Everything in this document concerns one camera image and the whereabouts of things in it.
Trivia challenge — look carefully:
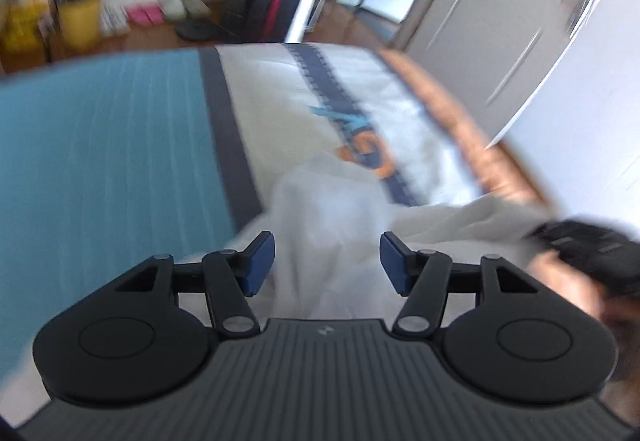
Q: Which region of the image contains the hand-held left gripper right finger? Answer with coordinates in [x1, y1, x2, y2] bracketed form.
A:
[379, 231, 538, 338]

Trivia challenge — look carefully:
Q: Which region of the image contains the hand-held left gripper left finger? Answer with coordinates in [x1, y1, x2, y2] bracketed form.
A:
[115, 231, 277, 339]

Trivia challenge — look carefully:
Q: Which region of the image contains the white shirt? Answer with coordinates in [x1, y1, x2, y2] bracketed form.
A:
[235, 152, 551, 322]

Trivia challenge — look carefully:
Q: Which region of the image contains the person's right hand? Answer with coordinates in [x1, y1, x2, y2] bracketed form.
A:
[529, 251, 621, 322]

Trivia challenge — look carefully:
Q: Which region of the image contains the striped printed bedspread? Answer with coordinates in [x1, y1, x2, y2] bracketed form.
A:
[0, 43, 561, 424]

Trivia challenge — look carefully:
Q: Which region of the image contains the black floor scale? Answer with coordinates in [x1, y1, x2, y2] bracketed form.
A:
[175, 18, 238, 42]

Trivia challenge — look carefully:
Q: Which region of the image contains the white panel door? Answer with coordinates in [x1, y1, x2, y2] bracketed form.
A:
[405, 0, 640, 149]

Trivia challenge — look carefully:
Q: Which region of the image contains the patterned white bag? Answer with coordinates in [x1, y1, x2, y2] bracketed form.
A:
[100, 6, 129, 34]

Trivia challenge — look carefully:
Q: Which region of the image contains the yellow bin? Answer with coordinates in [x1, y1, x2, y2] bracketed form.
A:
[59, 0, 103, 49]

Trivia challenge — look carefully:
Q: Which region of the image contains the yellow plastic bag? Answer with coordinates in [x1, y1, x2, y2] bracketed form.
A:
[0, 1, 51, 54]

